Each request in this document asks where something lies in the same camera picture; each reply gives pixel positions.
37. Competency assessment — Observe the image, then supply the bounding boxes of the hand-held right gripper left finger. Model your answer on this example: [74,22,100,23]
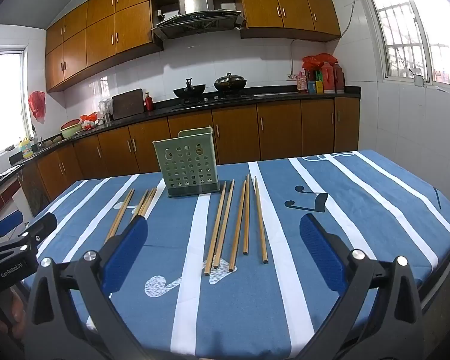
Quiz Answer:
[24,217,151,360]

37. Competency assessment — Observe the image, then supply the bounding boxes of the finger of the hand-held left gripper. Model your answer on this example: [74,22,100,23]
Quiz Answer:
[0,210,24,248]
[7,212,58,252]

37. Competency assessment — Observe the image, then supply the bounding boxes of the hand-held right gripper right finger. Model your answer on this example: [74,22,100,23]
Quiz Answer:
[299,213,426,360]

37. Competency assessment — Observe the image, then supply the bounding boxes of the wooden chopstick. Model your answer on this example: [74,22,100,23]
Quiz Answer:
[214,179,236,270]
[129,189,150,221]
[104,189,136,245]
[228,180,247,273]
[253,176,269,264]
[141,187,159,217]
[203,181,227,276]
[243,174,251,256]
[136,188,155,219]

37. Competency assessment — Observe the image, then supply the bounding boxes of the green perforated utensil holder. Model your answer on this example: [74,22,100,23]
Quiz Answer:
[152,127,220,199]

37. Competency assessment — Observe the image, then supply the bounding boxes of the person's left hand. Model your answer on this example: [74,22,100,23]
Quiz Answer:
[7,288,28,328]

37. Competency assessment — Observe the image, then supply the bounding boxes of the blue striped tablecloth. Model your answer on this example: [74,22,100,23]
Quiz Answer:
[34,150,450,359]

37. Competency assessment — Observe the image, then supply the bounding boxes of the yellow detergent bottle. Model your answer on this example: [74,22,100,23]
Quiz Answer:
[19,137,34,159]

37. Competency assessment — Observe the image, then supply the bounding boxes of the green basin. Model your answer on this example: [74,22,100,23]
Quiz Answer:
[60,119,82,139]

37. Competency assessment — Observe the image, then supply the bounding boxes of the red and white food bag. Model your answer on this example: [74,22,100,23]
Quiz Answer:
[79,112,98,130]

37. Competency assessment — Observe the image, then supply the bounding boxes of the red plastic bag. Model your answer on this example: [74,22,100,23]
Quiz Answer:
[28,91,46,124]
[302,53,339,69]

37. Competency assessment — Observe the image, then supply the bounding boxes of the sliding window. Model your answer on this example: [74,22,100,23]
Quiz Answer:
[0,47,29,162]

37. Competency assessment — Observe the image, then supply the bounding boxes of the wooden base cabinets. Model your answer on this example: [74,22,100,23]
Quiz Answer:
[0,97,361,226]

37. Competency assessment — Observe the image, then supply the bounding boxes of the clear plastic bag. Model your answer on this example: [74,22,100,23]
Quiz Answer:
[98,98,114,124]

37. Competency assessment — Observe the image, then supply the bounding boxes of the black kitchen countertop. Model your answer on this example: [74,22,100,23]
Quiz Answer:
[0,87,362,196]

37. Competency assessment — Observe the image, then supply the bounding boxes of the red thermos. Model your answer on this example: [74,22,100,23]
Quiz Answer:
[333,63,346,94]
[320,61,336,94]

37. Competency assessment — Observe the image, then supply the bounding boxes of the black gas stove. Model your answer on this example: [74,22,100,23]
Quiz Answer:
[171,93,256,111]

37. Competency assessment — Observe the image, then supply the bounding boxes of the black wok with lid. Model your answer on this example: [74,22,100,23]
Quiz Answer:
[214,73,247,94]

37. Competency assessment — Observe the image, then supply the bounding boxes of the barred window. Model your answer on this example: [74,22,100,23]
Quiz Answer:
[360,0,450,89]

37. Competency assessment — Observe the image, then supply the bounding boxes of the steel range hood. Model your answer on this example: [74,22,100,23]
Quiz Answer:
[152,0,247,40]

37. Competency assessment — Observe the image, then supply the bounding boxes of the black wok with handle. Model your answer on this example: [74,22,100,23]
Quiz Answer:
[173,78,207,100]

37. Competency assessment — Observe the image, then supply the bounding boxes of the wooden wall cabinets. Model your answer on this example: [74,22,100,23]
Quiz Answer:
[45,0,342,93]

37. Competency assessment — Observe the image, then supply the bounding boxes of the white wall cable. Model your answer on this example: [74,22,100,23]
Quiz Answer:
[289,0,361,80]

